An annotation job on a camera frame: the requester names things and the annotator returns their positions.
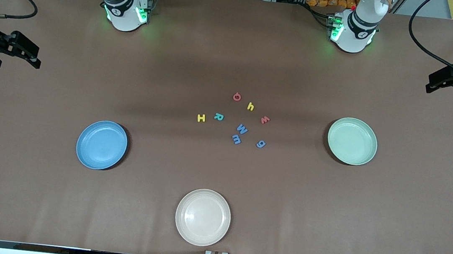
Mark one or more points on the pink lowercase letter w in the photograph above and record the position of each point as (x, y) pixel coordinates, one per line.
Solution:
(265, 120)

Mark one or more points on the yellow uppercase letter H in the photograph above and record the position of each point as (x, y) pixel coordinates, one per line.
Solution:
(201, 118)

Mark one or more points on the blue lowercase letter g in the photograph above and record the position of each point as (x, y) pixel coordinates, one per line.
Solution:
(258, 144)

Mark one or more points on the yellow lowercase letter h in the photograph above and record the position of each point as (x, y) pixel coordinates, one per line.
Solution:
(249, 106)

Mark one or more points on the blue uppercase letter M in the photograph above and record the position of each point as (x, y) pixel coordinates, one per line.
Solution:
(242, 129)

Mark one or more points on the green plate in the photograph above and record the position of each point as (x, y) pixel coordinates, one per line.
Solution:
(352, 141)

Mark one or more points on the blue plate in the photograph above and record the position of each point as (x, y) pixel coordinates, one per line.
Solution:
(101, 145)

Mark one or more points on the blue lowercase letter m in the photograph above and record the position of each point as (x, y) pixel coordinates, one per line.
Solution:
(236, 140)

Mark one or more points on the beige plate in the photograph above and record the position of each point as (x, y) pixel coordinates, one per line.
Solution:
(203, 218)

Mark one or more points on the teal letter R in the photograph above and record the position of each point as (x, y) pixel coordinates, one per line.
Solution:
(218, 117)

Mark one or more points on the brown table mat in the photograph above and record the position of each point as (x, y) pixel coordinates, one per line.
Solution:
(233, 60)

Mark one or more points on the pink letter Q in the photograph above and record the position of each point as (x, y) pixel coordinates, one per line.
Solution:
(234, 96)

